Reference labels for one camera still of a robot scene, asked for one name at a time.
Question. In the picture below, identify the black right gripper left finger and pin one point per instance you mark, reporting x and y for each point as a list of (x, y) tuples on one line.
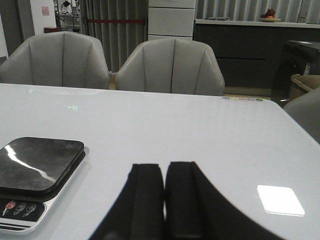
[(138, 212)]

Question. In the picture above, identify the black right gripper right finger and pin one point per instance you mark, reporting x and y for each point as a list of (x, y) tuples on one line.
[(196, 210)]

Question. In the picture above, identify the black silver kitchen scale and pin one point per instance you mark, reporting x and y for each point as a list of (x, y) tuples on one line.
[(34, 171)]

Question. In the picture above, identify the right grey armchair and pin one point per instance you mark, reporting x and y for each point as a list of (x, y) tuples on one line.
[(173, 66)]

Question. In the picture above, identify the grey armchair at table side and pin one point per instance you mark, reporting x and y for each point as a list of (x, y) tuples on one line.
[(305, 110)]

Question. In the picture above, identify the dark sideboard counter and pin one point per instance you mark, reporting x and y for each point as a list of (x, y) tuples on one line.
[(249, 52)]

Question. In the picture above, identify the left grey armchair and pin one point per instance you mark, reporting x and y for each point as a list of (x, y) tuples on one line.
[(58, 59)]

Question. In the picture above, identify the beige cushion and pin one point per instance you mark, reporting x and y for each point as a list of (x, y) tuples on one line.
[(305, 83)]

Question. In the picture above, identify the white drawer cabinet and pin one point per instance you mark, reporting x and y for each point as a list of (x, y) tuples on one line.
[(171, 19)]

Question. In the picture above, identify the fruit bowl on counter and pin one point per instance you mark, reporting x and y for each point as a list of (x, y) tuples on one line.
[(269, 16)]

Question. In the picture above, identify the red waste bin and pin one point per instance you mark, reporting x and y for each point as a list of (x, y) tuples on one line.
[(50, 29)]

